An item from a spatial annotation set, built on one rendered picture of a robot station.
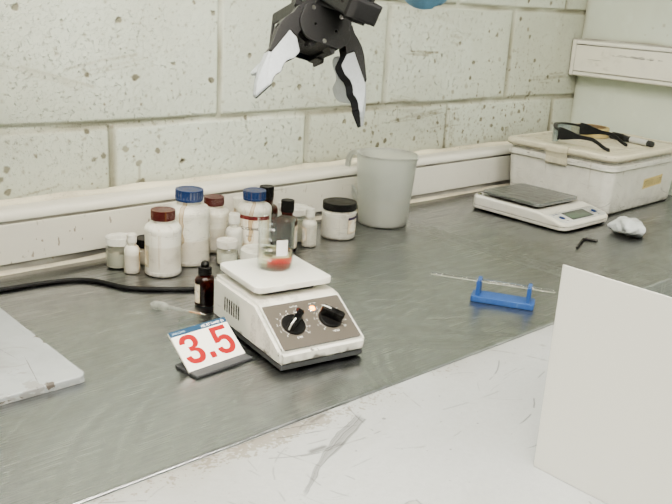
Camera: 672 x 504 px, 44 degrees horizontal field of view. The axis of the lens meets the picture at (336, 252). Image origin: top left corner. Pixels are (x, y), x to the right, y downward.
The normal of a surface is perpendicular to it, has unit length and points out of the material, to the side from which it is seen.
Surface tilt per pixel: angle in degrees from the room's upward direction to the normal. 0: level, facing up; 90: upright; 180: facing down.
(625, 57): 90
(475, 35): 90
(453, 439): 0
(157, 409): 0
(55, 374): 0
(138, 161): 90
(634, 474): 90
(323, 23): 71
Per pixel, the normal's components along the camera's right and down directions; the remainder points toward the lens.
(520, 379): 0.06, -0.95
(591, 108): -0.74, 0.16
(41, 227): 0.67, 0.26
